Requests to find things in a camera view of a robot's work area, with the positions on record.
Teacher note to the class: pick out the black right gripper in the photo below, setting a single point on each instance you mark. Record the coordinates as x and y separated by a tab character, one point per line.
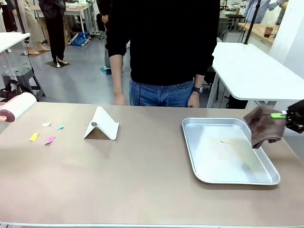
297	118

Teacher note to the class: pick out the brown cloth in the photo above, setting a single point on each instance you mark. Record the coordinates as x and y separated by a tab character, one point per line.
263	126

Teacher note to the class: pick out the person's right forearm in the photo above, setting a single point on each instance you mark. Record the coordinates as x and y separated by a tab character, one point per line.
117	73

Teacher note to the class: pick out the person's left forearm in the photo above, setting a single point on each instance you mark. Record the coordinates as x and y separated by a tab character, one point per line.
199	80

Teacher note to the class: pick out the person's left hand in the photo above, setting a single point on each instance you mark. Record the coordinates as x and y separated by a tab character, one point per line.
194	101

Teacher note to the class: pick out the person's right hand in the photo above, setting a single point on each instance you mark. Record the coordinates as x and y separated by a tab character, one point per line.
120	99

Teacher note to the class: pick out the large white table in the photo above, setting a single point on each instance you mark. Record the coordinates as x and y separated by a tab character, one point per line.
249	71

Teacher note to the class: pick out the orange food crumb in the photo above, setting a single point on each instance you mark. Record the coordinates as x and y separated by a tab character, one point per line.
224	142

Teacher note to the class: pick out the metal tray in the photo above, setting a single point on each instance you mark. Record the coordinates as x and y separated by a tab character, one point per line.
213	166

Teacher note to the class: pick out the brown drink cup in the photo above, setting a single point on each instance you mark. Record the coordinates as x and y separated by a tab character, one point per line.
268	32

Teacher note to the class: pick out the black wristwatch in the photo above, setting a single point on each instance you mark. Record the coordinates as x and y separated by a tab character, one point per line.
197	89

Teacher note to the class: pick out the light wooden table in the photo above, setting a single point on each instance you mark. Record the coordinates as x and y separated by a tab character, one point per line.
259	32

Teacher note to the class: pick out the black stand pole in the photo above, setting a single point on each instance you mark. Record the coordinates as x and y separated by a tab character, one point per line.
21	19
251	23

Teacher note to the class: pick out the bystander in grey top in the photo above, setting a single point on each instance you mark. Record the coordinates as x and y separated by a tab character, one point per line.
282	12

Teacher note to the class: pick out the bystander in blue shirt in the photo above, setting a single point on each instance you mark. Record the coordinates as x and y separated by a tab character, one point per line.
257	9

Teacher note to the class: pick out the person's blue jeans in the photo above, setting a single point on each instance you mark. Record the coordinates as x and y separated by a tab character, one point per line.
161	95

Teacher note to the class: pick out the person's black sweater torso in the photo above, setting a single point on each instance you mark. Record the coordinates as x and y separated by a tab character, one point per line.
164	40

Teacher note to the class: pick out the white folded stand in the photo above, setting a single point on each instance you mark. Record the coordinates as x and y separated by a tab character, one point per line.
104	126

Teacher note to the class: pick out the teal floor mat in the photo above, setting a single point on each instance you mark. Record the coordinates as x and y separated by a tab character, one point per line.
105	70

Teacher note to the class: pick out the bystander in grey jeans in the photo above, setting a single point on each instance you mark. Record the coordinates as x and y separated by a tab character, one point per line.
102	7

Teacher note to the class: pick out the blue bag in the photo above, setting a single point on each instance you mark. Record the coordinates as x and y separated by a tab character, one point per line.
79	39

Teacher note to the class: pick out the cyan paper scrap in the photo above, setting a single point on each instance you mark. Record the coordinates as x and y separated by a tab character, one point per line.
60	127

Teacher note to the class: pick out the cardboard box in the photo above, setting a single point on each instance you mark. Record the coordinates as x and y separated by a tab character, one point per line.
67	28

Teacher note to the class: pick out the wood-top table, white legs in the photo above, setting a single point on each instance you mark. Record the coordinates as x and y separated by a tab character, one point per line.
76	9

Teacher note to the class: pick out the pink paper scrap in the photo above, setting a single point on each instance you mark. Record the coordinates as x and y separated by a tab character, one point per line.
50	140

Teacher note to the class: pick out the white paper scrap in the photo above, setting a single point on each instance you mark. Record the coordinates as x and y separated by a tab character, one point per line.
46	124

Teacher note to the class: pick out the bystander in black trousers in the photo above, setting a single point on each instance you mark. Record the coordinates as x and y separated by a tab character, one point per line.
55	31

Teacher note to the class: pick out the yellow paper scrap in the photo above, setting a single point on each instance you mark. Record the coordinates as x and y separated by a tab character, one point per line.
34	137

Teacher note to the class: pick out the grey plastic stool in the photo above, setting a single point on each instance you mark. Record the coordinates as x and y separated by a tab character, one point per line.
21	76

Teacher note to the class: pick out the bystander in beige trousers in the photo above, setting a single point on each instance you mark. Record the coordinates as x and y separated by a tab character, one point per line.
33	28

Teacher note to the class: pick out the black bag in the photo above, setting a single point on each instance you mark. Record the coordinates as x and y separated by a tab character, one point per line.
12	91

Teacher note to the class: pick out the small white table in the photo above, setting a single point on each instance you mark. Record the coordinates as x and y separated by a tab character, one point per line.
12	39

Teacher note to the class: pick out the bystander in dark clothes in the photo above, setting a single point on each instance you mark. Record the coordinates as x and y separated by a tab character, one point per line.
8	16

